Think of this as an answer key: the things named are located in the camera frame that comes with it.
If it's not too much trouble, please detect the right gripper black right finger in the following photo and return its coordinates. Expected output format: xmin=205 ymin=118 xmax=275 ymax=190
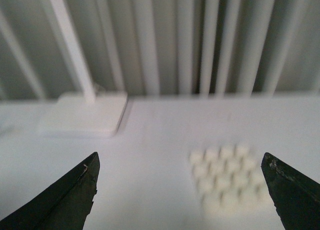
xmin=261 ymin=152 xmax=320 ymax=230

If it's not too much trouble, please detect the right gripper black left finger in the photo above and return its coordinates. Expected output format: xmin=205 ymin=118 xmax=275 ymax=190
xmin=0 ymin=152 xmax=100 ymax=230

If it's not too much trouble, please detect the white desk lamp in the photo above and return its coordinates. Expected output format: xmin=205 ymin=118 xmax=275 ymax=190
xmin=38 ymin=0 xmax=128 ymax=138

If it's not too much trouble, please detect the white pleated curtain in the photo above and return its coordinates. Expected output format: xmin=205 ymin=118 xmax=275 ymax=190
xmin=0 ymin=0 xmax=320 ymax=100

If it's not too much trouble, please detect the white studded base plate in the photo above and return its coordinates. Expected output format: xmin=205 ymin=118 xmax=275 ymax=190
xmin=188 ymin=144 xmax=272 ymax=217

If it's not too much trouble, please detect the white lamp cable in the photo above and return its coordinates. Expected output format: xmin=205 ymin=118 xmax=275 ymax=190
xmin=92 ymin=82 xmax=106 ymax=94

